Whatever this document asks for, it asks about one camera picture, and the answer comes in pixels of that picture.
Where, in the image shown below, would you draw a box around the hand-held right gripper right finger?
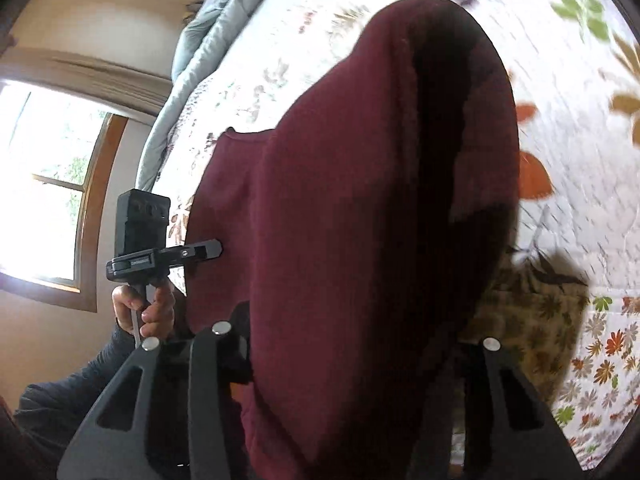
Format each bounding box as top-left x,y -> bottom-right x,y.
415,337 -> 583,480

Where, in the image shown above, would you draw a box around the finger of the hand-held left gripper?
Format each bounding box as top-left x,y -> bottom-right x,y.
165,239 -> 224,266

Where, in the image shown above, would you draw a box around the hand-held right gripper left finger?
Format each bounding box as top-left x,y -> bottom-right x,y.
57,304 -> 252,480

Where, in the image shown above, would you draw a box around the grey-blue duvet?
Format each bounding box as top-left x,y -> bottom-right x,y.
136,0 -> 296,191

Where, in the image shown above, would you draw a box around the person's left hand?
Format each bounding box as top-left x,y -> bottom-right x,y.
112,279 -> 177,341

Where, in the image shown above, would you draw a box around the wooden framed window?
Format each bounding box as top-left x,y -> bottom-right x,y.
0,77 -> 128,313

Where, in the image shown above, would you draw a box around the floral quilted bedspread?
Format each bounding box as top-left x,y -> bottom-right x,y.
137,0 -> 640,471

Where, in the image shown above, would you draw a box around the person's left forearm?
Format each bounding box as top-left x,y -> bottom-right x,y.
15,327 -> 143,461

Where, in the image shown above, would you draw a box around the maroon pants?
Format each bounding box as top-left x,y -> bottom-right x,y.
185,0 -> 523,480

